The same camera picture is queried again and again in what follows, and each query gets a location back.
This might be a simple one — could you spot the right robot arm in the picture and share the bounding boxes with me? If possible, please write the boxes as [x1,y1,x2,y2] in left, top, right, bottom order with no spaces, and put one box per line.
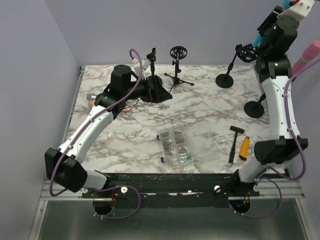
[230,0,314,196]

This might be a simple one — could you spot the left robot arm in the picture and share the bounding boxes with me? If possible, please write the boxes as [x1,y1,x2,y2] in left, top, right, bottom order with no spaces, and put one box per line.
[44,64,173,198]

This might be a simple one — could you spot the black T-shaped tool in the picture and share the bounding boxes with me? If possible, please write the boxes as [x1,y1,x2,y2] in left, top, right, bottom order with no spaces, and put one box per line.
[228,125,245,164]

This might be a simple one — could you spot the silver mesh microphone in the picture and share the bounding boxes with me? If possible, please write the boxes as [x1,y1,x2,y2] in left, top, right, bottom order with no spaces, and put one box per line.
[86,93,97,101]

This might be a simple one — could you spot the black shock-mount round stand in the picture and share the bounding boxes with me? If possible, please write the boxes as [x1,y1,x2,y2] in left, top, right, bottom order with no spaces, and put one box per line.
[215,43,262,89]

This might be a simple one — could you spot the black clip round stand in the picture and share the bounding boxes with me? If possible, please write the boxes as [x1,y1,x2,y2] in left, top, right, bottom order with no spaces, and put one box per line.
[243,93,266,119]

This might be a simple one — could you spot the beige microphone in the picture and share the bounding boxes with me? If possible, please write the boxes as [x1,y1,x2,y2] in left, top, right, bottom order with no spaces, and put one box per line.
[88,100,131,113]

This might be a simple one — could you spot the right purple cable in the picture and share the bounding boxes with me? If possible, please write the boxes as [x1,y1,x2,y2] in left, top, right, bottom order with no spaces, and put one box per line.
[254,57,320,185]

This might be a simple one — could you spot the pink microphone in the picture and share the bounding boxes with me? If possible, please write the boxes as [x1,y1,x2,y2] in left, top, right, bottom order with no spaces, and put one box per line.
[292,40,320,75]

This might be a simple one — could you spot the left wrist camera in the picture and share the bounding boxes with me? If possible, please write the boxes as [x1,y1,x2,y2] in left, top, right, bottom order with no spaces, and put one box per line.
[132,57,151,80]

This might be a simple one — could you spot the clear plastic screw box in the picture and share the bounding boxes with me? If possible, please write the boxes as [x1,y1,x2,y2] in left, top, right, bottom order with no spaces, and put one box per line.
[156,127,221,166]

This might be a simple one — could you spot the blue microphone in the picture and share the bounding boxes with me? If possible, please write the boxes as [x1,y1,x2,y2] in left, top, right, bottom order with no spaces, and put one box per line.
[252,0,292,47]

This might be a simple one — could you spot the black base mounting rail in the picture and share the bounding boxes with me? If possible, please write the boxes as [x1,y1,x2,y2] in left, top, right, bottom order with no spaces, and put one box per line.
[82,173,260,209]

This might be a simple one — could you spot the black tripod mic stand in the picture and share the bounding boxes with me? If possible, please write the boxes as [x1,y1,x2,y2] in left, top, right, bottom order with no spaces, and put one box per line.
[164,45,195,93]

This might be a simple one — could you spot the black round-base mic stand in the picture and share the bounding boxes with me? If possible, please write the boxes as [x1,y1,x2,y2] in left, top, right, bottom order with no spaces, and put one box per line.
[146,47,163,92]

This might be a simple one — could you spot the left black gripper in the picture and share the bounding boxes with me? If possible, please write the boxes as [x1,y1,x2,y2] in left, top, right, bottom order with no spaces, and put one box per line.
[123,75,172,104]

